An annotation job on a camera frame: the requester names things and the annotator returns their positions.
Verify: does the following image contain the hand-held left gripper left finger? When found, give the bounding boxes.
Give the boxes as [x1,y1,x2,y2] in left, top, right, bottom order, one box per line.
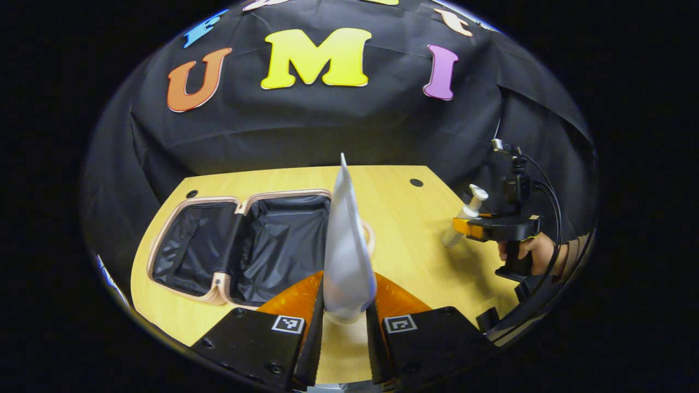
[190,271,325,391]

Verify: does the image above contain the white skin care tube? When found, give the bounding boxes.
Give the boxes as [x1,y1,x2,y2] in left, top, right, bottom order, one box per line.
[322,153,378,326]

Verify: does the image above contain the pink suitcase with black lining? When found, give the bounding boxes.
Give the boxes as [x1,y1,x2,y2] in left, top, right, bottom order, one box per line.
[146,188,377,307]

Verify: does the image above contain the black backdrop cloth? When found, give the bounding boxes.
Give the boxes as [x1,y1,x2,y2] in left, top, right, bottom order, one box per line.
[82,0,599,284]

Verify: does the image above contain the white pump bottle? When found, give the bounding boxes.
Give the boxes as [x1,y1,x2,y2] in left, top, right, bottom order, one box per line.
[441,184,490,249]

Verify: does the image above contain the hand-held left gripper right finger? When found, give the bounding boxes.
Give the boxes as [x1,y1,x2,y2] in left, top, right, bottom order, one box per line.
[365,272,496,391]

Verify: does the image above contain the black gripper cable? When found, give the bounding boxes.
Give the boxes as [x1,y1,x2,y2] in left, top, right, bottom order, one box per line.
[522,156,564,306]

